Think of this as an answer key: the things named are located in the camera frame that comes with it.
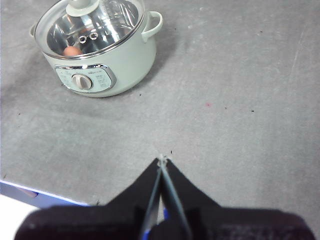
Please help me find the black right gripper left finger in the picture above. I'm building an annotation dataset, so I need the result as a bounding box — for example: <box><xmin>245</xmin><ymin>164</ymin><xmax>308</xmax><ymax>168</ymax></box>
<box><xmin>13</xmin><ymin>156</ymin><xmax>164</xmax><ymax>240</ymax></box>

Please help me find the pale green electric pot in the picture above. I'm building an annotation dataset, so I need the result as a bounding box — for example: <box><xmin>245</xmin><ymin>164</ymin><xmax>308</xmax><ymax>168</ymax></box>
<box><xmin>29</xmin><ymin>11</ymin><xmax>164</xmax><ymax>99</ymax></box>

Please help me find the glass pot lid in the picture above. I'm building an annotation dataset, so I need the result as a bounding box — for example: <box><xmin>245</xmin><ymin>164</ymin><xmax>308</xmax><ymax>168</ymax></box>
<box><xmin>33</xmin><ymin>0</ymin><xmax>146</xmax><ymax>61</ymax></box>

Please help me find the brown egg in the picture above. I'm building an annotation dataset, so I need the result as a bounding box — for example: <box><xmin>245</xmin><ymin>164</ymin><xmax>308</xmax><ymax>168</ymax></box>
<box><xmin>63</xmin><ymin>45</ymin><xmax>83</xmax><ymax>57</ymax></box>

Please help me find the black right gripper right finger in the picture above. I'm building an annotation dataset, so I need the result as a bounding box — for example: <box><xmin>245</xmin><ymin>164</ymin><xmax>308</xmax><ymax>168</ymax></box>
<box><xmin>149</xmin><ymin>159</ymin><xmax>317</xmax><ymax>240</ymax></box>

